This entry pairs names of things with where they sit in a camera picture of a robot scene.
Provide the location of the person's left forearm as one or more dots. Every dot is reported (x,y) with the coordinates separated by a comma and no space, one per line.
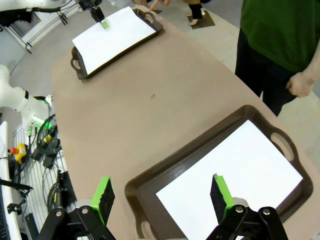
(315,67)

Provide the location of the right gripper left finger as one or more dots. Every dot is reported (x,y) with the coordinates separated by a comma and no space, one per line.
(105,200)

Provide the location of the yellow emergency stop button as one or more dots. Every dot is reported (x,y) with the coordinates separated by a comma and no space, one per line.
(21,152)

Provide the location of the white slatted rack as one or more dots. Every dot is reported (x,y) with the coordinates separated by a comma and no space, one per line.
(37,180)

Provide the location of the mannequin in orange clothes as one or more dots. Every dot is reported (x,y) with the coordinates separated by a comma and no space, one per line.
(195,22)

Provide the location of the person's right hand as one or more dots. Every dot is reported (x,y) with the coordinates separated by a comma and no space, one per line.
(162,2)

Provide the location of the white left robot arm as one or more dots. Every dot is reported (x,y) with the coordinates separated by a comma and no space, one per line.
(25,3)

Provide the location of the dark mannequin base plate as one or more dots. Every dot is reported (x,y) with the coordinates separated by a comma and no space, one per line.
(207,21)

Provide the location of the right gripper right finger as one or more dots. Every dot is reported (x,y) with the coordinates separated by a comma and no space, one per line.
(218,197)

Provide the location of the brown plastic serving tray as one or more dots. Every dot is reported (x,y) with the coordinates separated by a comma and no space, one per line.
(160,28)
(150,195)

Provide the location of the black metal robot stand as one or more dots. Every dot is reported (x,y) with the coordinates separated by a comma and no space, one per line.
(15,17)

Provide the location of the white A4 paper sheet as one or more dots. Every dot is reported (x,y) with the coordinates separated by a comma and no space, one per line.
(112,42)
(237,162)

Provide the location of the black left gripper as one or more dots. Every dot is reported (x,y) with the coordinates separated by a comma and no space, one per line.
(90,3)

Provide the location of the black power adapter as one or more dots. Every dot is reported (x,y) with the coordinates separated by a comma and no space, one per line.
(51,155)

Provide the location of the person's left hand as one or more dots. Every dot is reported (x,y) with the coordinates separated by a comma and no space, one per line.
(301,85)

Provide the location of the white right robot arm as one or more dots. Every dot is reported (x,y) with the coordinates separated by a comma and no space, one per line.
(27,105)

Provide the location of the person in green t-shirt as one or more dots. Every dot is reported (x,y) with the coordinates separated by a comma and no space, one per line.
(275,30)

